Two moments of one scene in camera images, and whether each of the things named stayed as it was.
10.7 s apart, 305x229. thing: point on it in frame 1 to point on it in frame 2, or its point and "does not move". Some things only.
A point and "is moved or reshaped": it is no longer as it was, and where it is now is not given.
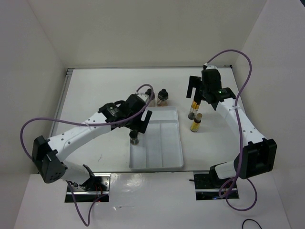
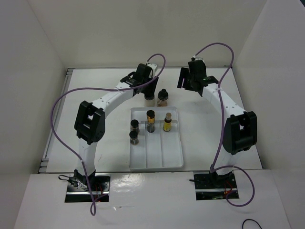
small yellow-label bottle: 195,125 to 167,124
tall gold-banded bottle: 194,110 to 150,121
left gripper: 142,125 to 152,88
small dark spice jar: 134,139 is moved or reshaped
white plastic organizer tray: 159,147 does not move
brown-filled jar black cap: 162,96 does not move
